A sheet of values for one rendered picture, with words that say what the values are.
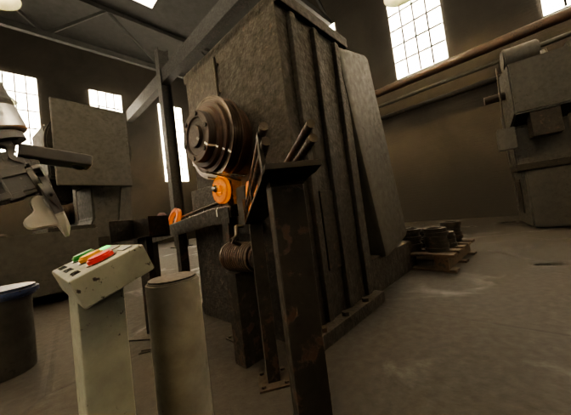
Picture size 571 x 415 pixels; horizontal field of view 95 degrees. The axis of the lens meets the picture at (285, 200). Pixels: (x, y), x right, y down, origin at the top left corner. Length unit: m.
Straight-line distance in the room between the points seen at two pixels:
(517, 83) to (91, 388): 5.03
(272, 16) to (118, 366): 1.50
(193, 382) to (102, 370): 0.21
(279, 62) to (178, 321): 1.21
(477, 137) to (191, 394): 6.80
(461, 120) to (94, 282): 7.02
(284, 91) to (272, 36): 0.30
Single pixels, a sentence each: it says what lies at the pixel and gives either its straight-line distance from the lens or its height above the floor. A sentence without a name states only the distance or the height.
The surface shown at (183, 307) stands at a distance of 0.68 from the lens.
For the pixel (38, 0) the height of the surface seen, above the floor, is 7.60.
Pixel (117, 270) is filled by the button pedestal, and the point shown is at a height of 0.58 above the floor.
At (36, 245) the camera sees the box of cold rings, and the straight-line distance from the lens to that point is 3.64.
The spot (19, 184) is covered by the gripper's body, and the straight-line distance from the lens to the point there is 0.67.
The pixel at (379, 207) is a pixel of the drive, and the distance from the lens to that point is 1.96.
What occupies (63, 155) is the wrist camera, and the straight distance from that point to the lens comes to 0.70.
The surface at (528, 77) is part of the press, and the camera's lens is 5.03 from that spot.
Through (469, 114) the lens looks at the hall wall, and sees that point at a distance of 7.13.
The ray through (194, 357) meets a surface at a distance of 0.72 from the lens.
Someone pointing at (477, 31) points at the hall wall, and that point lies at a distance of 7.63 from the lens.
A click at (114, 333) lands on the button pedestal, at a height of 0.47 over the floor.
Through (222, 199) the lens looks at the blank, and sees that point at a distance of 1.53.
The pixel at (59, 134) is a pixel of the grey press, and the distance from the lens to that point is 4.05.
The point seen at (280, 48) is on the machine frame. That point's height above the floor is 1.45.
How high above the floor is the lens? 0.64
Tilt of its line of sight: 2 degrees up
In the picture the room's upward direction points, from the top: 7 degrees counter-clockwise
